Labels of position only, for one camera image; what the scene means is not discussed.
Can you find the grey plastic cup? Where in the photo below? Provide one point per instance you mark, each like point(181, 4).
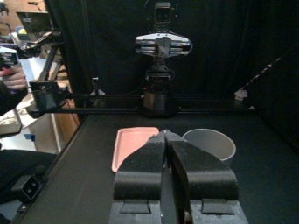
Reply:
point(212, 143)

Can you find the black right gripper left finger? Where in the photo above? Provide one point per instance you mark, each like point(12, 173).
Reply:
point(140, 169)

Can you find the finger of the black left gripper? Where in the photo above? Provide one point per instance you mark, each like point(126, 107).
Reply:
point(158, 48)
point(166, 48)

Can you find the dark computer monitor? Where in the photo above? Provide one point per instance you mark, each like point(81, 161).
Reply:
point(33, 21)

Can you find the person's bare hand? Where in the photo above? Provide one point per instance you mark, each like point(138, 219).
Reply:
point(14, 78)

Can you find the black sleeved forearm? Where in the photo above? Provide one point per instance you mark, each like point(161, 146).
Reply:
point(6, 99)

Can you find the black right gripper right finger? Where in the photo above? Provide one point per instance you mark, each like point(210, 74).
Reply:
point(205, 172)

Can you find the black cloth curtain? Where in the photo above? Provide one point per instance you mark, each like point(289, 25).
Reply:
point(225, 43)

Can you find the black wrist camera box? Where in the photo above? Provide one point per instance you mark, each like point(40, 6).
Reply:
point(162, 13)

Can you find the black motor block on frame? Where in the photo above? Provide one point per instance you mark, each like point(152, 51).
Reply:
point(46, 96)

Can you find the white grey handheld device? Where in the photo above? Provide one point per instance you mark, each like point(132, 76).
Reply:
point(6, 57)

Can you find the small black table camera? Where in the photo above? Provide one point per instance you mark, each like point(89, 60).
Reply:
point(26, 188)

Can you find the white paper tag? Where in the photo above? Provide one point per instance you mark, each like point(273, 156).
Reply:
point(240, 94)

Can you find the black aluminium frame bar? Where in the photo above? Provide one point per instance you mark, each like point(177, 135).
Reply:
point(112, 110)

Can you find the pink rectangular plate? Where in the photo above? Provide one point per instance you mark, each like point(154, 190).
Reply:
point(129, 143)

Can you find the wooden cabinet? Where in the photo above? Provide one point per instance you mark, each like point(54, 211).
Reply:
point(66, 122)

